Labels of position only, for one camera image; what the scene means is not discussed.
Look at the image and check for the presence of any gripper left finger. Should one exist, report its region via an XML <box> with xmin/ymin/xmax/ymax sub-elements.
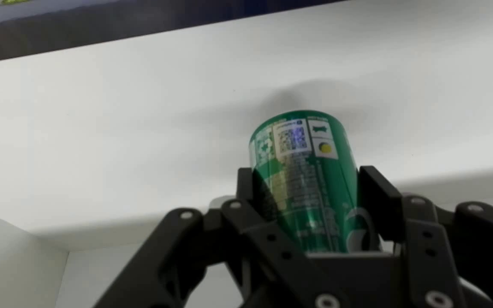
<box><xmin>94</xmin><ymin>168</ymin><xmax>342</xmax><ymax>308</ymax></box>

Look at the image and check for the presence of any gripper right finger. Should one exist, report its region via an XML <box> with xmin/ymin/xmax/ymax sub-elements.
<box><xmin>359</xmin><ymin>166</ymin><xmax>493</xmax><ymax>308</ymax></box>

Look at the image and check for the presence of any green drink can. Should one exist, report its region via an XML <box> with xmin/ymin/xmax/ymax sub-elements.
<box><xmin>249</xmin><ymin>110</ymin><xmax>380</xmax><ymax>254</ymax></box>

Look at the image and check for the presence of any white cupboard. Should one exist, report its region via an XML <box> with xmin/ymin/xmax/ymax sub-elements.
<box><xmin>0</xmin><ymin>0</ymin><xmax>493</xmax><ymax>308</ymax></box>

